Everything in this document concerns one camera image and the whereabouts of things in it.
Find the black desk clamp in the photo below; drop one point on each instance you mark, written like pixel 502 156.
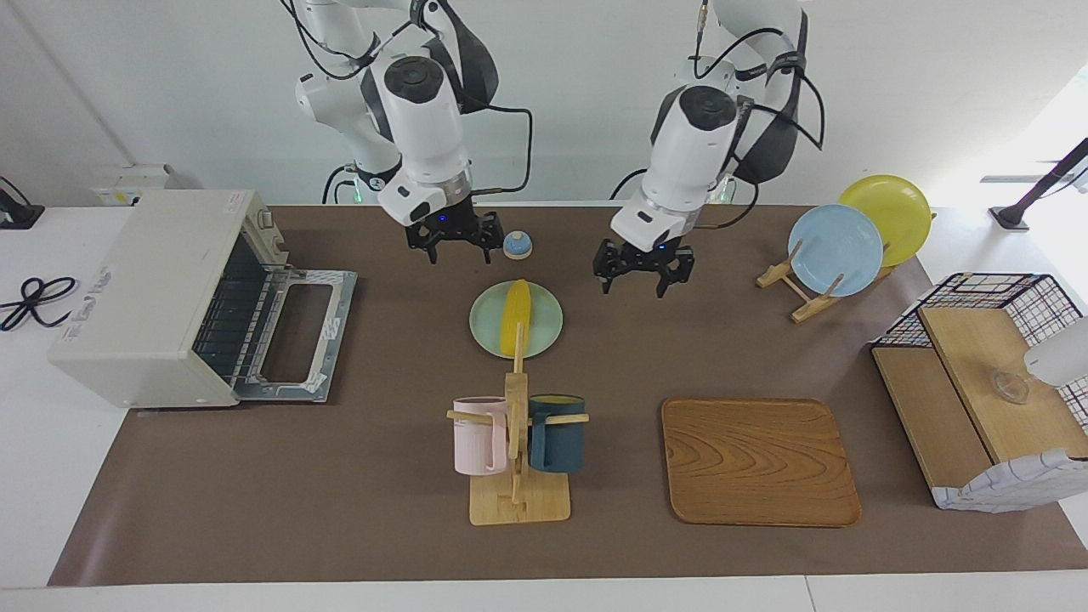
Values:
pixel 17 214

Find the brown wooden tray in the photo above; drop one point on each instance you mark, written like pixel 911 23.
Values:
pixel 756 459

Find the brown table mat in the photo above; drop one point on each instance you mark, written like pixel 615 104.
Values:
pixel 340 476

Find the white wall box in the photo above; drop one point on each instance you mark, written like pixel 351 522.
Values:
pixel 127 183

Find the black angled stand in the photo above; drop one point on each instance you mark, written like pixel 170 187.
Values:
pixel 1011 217

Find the toaster oven glass door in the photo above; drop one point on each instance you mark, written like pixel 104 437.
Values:
pixel 342 293

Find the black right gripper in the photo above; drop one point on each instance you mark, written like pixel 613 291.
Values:
pixel 450 228

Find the pink mug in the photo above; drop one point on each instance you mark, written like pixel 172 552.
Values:
pixel 476 438

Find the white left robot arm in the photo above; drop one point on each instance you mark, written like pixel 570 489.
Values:
pixel 693 144

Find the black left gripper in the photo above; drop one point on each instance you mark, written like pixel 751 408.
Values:
pixel 646 257

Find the wooden plate rack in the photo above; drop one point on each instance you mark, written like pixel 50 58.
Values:
pixel 812 308

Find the white toaster oven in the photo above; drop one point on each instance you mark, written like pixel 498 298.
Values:
pixel 144 289

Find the yellow plate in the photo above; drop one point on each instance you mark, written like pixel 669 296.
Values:
pixel 892 212

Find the dark blue mug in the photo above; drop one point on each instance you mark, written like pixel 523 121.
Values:
pixel 561 442

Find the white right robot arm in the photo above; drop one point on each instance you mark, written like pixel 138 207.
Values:
pixel 421 110

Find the light blue plate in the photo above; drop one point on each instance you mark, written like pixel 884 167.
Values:
pixel 833 251

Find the wooden mug rack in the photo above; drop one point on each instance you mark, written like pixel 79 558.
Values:
pixel 544 503

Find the white rounded object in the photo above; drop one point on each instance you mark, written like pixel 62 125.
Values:
pixel 1062 357

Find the yellow corn cob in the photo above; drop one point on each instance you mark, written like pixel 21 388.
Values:
pixel 514 314

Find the mint green plate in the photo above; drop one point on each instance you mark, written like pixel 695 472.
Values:
pixel 544 319

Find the white checkered cloth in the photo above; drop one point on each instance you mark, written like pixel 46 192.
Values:
pixel 1020 484

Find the small clear glass object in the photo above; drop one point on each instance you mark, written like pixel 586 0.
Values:
pixel 1010 387

